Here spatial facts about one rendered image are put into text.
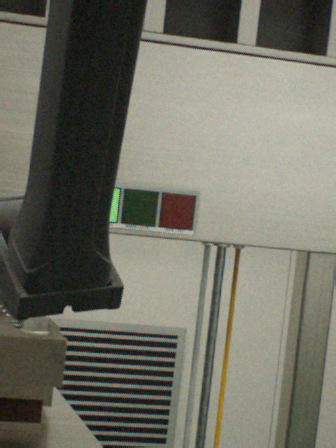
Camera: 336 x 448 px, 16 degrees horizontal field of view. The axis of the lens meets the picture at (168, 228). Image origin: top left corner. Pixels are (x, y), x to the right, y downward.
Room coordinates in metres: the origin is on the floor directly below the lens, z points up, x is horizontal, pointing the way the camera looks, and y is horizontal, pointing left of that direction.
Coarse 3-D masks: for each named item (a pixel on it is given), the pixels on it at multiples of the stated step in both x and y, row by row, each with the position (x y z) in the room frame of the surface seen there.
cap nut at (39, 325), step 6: (30, 318) 1.46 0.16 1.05; (36, 318) 1.46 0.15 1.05; (42, 318) 1.46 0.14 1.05; (48, 318) 1.47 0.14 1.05; (24, 324) 1.46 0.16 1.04; (30, 324) 1.46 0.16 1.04; (36, 324) 1.46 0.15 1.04; (42, 324) 1.46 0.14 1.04; (24, 330) 1.46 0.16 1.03; (30, 330) 1.46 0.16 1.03; (36, 330) 1.46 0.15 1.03; (42, 330) 1.46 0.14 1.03; (48, 330) 1.48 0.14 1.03
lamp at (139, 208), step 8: (128, 192) 1.83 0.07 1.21; (136, 192) 1.83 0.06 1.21; (144, 192) 1.83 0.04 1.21; (152, 192) 1.84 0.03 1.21; (128, 200) 1.83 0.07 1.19; (136, 200) 1.83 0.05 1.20; (144, 200) 1.83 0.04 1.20; (152, 200) 1.84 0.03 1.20; (128, 208) 1.83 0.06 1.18; (136, 208) 1.83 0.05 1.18; (144, 208) 1.83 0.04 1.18; (152, 208) 1.84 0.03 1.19; (128, 216) 1.83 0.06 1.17; (136, 216) 1.83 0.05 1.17; (144, 216) 1.83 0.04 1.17; (152, 216) 1.84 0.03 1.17; (144, 224) 1.83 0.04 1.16; (152, 224) 1.84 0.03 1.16
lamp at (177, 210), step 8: (168, 200) 1.84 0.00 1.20; (176, 200) 1.85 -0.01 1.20; (184, 200) 1.85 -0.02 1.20; (192, 200) 1.85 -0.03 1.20; (168, 208) 1.84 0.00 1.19; (176, 208) 1.85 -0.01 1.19; (184, 208) 1.85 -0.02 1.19; (192, 208) 1.85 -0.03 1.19; (168, 216) 1.84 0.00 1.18; (176, 216) 1.85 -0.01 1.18; (184, 216) 1.85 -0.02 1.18; (160, 224) 1.84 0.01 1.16; (168, 224) 1.84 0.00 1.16; (176, 224) 1.85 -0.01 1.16; (184, 224) 1.85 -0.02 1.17
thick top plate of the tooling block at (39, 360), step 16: (0, 304) 1.70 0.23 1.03; (0, 320) 1.54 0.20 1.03; (0, 336) 1.42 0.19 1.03; (16, 336) 1.43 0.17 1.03; (32, 336) 1.44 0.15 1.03; (48, 336) 1.45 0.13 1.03; (0, 352) 1.42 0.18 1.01; (16, 352) 1.43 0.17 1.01; (32, 352) 1.43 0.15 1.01; (48, 352) 1.44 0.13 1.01; (64, 352) 1.44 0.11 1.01; (0, 368) 1.42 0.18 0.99; (16, 368) 1.43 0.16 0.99; (32, 368) 1.43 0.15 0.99; (48, 368) 1.44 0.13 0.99; (16, 384) 1.43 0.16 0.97; (32, 384) 1.43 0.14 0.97; (48, 384) 1.44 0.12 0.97
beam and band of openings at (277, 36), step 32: (0, 0) 1.85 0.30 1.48; (32, 0) 1.86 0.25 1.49; (160, 0) 1.85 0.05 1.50; (192, 0) 1.93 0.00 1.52; (224, 0) 1.95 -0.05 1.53; (256, 0) 1.89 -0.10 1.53; (288, 0) 1.97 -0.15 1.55; (320, 0) 1.97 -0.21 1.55; (160, 32) 1.85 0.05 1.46; (192, 32) 1.93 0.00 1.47; (224, 32) 1.95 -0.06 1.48; (256, 32) 1.89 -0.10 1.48; (288, 32) 1.98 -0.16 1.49; (320, 32) 1.96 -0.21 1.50; (320, 64) 1.92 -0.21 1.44
